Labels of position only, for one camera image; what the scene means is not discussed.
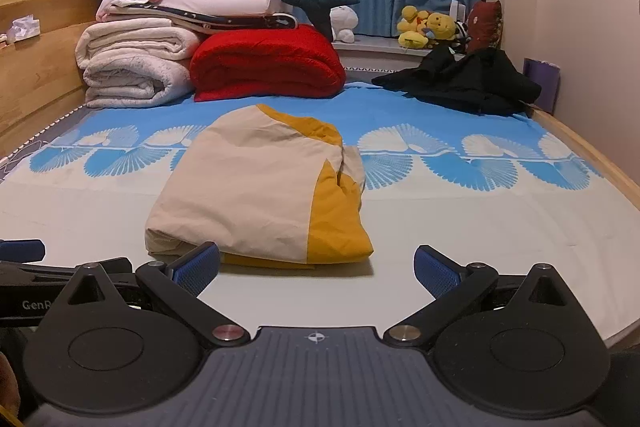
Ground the white fluffy folded blanket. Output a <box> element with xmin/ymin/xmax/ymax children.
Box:
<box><xmin>82</xmin><ymin>57</ymin><xmax>195</xmax><ymax>108</ymax></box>

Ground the blue patterned bed sheet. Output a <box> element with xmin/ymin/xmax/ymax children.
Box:
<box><xmin>0</xmin><ymin>82</ymin><xmax>640</xmax><ymax>343</ymax></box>

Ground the yellow duck plush toy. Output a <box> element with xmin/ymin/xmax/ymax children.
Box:
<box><xmin>397</xmin><ymin>5</ymin><xmax>432</xmax><ymax>50</ymax></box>

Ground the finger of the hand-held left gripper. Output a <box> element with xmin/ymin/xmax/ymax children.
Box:
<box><xmin>0</xmin><ymin>239</ymin><xmax>47</xmax><ymax>263</ymax></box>
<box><xmin>0</xmin><ymin>257</ymin><xmax>135</xmax><ymax>289</ymax></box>

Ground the black clothes pile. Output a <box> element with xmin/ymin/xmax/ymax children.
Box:
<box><xmin>372</xmin><ymin>46</ymin><xmax>543</xmax><ymax>118</ymax></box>

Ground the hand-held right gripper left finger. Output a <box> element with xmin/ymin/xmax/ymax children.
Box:
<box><xmin>46</xmin><ymin>241</ymin><xmax>251</xmax><ymax>349</ymax></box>

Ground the beige and yellow jacket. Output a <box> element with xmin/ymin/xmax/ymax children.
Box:
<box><xmin>145</xmin><ymin>104</ymin><xmax>375</xmax><ymax>270</ymax></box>

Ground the red folded quilt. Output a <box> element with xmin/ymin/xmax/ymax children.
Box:
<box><xmin>189</xmin><ymin>24</ymin><xmax>347</xmax><ymax>102</ymax></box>

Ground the purple bag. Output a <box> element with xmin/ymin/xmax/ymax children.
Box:
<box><xmin>522</xmin><ymin>58</ymin><xmax>561</xmax><ymax>115</ymax></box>

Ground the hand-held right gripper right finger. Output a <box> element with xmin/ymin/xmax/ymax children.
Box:
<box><xmin>382</xmin><ymin>244</ymin><xmax>577</xmax><ymax>348</ymax></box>

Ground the tissue pack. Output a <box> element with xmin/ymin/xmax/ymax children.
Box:
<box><xmin>9</xmin><ymin>14</ymin><xmax>41</xmax><ymax>42</ymax></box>

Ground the grey window ledge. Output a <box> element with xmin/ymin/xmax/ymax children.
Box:
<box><xmin>332</xmin><ymin>32</ymin><xmax>451</xmax><ymax>85</ymax></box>

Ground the yellow bear plush toy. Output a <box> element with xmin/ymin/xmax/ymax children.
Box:
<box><xmin>425</xmin><ymin>13</ymin><xmax>458</xmax><ymax>42</ymax></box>

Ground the white pink folded bedding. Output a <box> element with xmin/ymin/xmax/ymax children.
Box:
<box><xmin>157</xmin><ymin>0</ymin><xmax>281</xmax><ymax>18</ymax></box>

